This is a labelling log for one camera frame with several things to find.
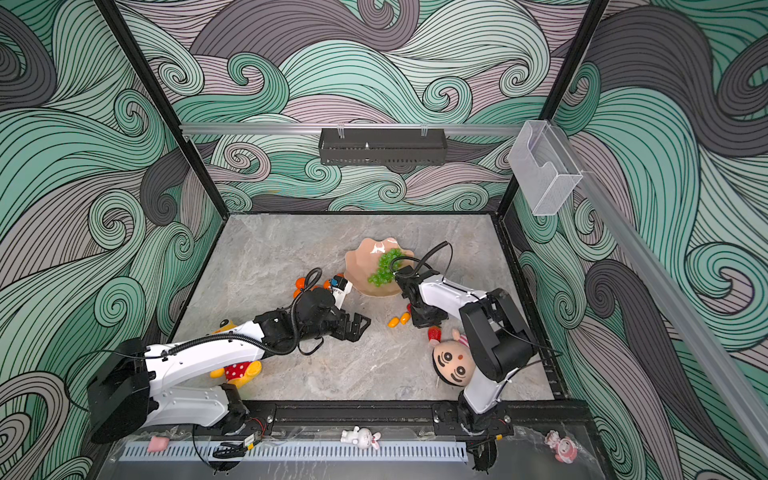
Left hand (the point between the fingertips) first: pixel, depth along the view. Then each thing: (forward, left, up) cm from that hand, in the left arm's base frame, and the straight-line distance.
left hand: (360, 316), depth 78 cm
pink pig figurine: (-28, -48, -8) cm, 56 cm away
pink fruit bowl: (+26, +1, -11) cm, 28 cm away
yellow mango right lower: (+4, -10, -12) cm, 16 cm away
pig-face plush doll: (-9, -24, -3) cm, 26 cm away
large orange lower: (+13, +22, -11) cm, 28 cm away
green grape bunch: (+24, -8, -9) cm, 27 cm away
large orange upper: (+16, +21, -11) cm, 29 cm away
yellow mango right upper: (+5, -13, -11) cm, 18 cm away
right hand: (+5, -22, -12) cm, 25 cm away
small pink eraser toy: (-28, +46, -11) cm, 55 cm away
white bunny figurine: (-26, -2, -9) cm, 28 cm away
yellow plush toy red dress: (-13, +32, -8) cm, 35 cm away
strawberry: (0, -21, -10) cm, 24 cm away
